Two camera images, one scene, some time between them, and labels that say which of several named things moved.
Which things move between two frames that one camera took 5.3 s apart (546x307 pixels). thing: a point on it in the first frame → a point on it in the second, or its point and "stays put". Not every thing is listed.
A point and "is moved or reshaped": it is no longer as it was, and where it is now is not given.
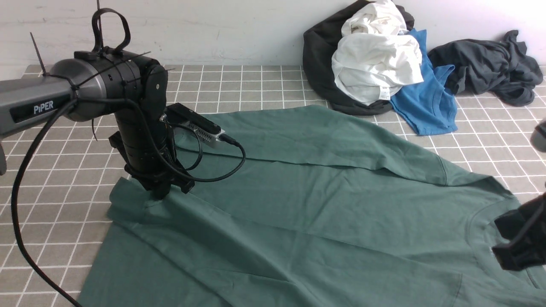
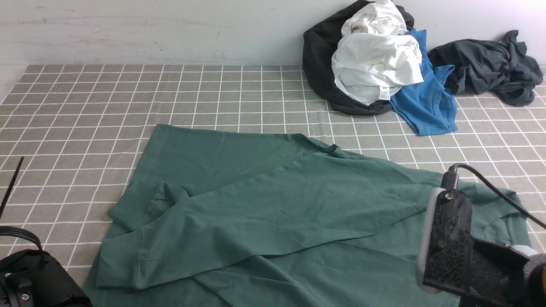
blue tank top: [428, 106] stays put
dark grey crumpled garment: [503, 68] stays put
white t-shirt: [374, 58] stays put
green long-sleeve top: [328, 208] is moved or reshaped
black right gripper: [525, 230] → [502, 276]
